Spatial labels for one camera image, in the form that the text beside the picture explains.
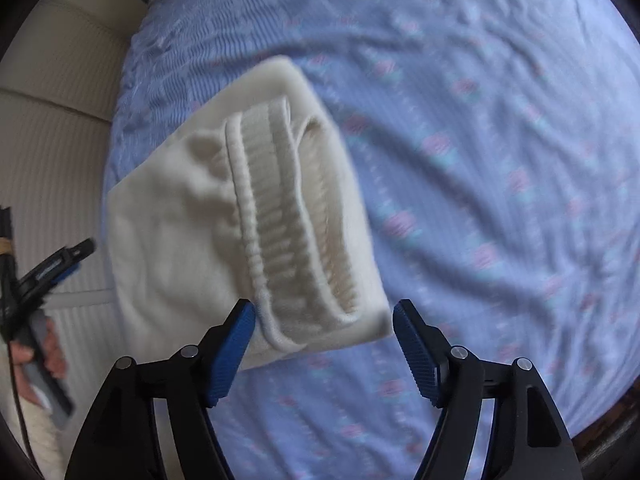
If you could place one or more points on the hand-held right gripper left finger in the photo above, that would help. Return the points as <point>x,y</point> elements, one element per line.
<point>232,355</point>

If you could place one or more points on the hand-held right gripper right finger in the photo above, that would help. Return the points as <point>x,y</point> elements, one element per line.
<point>416,355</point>

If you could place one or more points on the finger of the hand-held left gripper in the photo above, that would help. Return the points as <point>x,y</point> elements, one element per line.
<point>65,256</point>
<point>57,277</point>

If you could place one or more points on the cream sweat pants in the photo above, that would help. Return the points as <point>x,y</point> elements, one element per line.
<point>175,260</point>

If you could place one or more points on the person's left forearm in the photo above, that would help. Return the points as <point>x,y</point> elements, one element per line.
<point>40,445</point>

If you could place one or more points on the person's left hand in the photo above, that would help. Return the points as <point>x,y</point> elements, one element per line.
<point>52,350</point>

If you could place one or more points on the cream padded headboard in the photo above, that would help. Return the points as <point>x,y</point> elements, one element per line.
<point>60,160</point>

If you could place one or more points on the blue floral bed sheet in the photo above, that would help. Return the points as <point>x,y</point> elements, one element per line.
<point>500,185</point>

